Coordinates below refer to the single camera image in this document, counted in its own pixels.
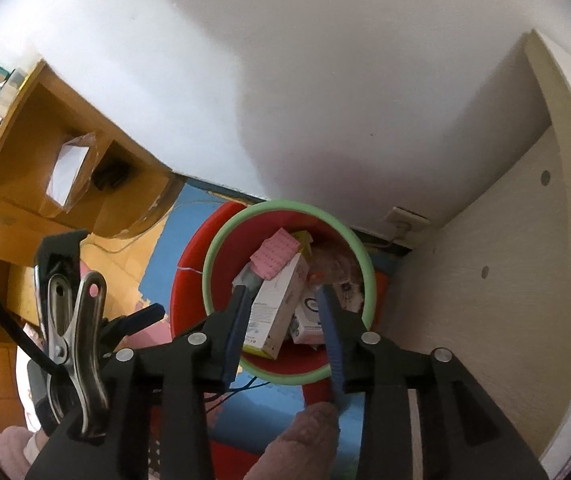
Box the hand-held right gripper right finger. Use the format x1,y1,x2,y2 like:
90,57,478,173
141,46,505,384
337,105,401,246
315,284,551,480

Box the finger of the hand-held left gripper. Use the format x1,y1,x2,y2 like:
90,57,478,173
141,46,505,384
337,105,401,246
100,302,166,348

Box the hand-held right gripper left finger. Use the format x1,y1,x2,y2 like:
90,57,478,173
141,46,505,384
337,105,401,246
26,284,255,480

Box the white box with green end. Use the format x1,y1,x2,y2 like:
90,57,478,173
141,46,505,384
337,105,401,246
240,252,310,361

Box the red bucket with green rim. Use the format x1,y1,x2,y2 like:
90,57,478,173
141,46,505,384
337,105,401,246
202,199,377,387

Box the pink knitted item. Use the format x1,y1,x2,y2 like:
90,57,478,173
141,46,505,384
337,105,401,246
250,228,300,281

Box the small white box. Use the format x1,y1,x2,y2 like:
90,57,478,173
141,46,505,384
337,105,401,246
288,295,329,346

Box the wooden corner cabinet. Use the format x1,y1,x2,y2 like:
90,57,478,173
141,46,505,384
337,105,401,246
0,57,186,421

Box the red plastic stool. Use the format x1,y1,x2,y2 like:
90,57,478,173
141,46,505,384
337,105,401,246
170,200,336,411

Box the metal spring clamp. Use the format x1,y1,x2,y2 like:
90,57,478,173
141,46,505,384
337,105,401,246
44,271,112,438

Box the white paper sheet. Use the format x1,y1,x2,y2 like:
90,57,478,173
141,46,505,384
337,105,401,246
46,142,91,208

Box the person's pink fleece pants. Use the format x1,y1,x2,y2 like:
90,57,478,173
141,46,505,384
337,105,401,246
0,400,342,480

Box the blue foam floor mat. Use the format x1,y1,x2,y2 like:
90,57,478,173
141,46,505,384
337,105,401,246
138,182,361,461

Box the small yellow box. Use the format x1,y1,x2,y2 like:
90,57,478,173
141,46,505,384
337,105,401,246
293,230,316,261

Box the white wall socket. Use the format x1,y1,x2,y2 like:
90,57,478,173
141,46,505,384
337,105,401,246
383,206,429,233

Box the white bed frame board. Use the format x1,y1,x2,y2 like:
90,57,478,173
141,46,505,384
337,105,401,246
405,29,571,466

